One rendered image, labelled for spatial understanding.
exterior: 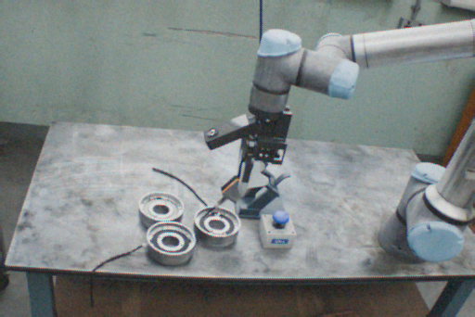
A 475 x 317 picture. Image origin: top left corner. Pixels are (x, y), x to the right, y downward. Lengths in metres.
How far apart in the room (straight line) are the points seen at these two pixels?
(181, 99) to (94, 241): 1.74
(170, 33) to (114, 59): 0.32
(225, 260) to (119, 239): 0.24
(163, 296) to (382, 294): 0.64
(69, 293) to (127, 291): 0.15
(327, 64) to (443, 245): 0.44
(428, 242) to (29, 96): 2.27
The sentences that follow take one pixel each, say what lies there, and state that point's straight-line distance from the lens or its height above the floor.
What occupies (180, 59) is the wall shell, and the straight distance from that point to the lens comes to 2.66.
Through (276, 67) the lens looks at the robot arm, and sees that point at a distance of 0.93.
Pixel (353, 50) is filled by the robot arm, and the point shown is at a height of 1.26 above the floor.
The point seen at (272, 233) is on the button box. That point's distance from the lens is 1.13.
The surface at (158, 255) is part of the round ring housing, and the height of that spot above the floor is 0.83.
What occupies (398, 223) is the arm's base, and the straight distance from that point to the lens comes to 1.25.
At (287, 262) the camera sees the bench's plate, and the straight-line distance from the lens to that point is 1.14.
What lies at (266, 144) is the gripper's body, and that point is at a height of 1.06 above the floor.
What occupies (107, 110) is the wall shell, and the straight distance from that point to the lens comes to 2.80.
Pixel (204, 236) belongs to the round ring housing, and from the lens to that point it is 1.11.
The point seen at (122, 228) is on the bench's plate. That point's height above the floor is 0.80.
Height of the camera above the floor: 1.56
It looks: 32 degrees down
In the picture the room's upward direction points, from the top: 11 degrees clockwise
